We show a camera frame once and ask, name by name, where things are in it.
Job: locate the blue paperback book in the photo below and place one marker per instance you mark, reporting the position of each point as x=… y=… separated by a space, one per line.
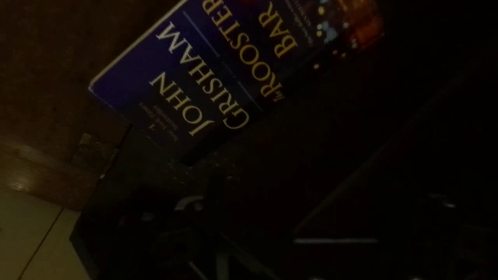
x=209 y=69

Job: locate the dark wooden secretary desk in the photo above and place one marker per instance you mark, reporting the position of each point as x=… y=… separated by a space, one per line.
x=383 y=167

